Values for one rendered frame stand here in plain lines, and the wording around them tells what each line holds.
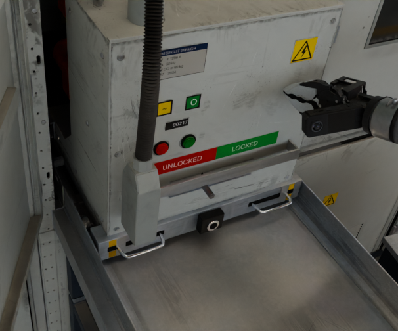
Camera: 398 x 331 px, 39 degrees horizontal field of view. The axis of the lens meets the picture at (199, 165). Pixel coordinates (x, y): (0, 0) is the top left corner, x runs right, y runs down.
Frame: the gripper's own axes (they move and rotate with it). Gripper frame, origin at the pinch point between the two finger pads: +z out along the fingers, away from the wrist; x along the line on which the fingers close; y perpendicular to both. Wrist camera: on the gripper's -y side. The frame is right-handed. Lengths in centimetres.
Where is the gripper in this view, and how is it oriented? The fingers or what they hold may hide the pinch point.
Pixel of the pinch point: (286, 92)
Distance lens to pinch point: 117.8
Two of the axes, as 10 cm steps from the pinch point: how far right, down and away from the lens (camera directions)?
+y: 7.3, -3.9, 5.6
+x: -0.7, -8.6, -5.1
